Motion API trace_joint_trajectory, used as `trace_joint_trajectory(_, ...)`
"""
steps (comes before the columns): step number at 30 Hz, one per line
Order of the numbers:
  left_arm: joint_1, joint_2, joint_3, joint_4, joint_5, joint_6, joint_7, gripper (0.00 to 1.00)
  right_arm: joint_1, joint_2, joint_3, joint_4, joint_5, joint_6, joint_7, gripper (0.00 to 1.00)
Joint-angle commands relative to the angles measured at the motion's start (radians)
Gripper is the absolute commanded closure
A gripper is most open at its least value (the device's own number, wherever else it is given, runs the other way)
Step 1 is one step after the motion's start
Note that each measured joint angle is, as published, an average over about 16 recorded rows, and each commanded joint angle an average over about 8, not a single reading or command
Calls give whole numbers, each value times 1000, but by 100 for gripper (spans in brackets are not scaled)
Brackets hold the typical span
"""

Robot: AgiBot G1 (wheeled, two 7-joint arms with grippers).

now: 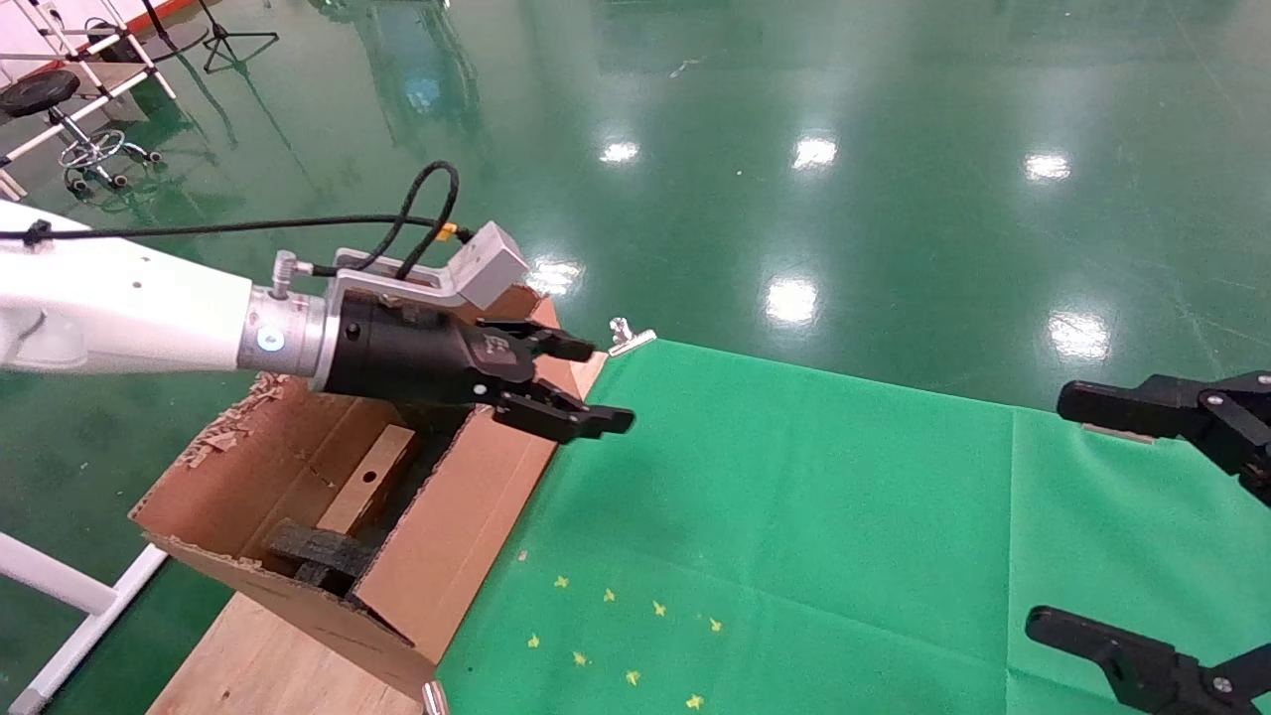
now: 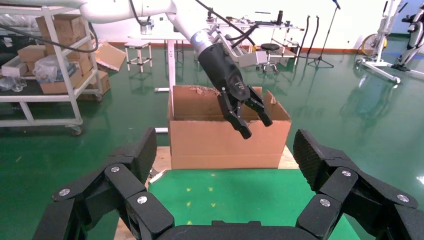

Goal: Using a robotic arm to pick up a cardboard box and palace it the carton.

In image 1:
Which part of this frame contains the green table cloth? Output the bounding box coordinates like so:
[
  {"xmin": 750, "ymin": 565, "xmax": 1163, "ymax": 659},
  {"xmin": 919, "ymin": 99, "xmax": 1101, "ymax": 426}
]
[{"xmin": 434, "ymin": 338, "xmax": 1271, "ymax": 715}]

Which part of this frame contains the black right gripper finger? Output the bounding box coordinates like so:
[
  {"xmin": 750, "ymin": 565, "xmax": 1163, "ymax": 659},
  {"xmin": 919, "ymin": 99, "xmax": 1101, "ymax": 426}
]
[
  {"xmin": 1025, "ymin": 608, "xmax": 1271, "ymax": 715},
  {"xmin": 1056, "ymin": 373, "xmax": 1271, "ymax": 507}
]

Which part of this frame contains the silver camera mount bracket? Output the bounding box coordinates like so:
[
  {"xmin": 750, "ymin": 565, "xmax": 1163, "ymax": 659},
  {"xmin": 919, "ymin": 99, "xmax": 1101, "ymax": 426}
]
[{"xmin": 273, "ymin": 248, "xmax": 468, "ymax": 311}]

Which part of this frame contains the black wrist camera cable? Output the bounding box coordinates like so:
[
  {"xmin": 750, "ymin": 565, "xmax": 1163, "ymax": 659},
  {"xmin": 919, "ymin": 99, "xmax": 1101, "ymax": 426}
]
[{"xmin": 0, "ymin": 161, "xmax": 465, "ymax": 281}]

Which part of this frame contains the large open cardboard carton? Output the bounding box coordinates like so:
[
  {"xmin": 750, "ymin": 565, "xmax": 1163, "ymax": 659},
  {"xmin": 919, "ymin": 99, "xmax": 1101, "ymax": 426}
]
[{"xmin": 129, "ymin": 288, "xmax": 609, "ymax": 701}]

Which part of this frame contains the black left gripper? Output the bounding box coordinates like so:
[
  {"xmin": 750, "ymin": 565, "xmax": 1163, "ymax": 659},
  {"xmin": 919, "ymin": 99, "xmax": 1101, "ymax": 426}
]
[{"xmin": 323, "ymin": 293, "xmax": 636, "ymax": 445}]

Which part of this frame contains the black tripod stand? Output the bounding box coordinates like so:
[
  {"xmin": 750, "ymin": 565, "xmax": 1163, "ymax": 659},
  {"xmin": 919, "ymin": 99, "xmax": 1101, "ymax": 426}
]
[{"xmin": 139, "ymin": 0, "xmax": 281, "ymax": 75}]

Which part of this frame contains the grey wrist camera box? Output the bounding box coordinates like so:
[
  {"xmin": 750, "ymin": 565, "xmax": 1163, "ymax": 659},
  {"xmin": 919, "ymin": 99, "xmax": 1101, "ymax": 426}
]
[{"xmin": 445, "ymin": 220, "xmax": 531, "ymax": 310}]

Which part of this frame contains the white metal table leg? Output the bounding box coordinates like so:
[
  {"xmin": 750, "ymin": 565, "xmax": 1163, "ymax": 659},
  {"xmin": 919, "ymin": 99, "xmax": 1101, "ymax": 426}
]
[{"xmin": 0, "ymin": 531, "xmax": 172, "ymax": 715}]

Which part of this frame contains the black round swivel stool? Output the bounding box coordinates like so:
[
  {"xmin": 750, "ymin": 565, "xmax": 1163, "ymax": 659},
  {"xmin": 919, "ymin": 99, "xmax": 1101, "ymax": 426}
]
[{"xmin": 0, "ymin": 70, "xmax": 162, "ymax": 195}]

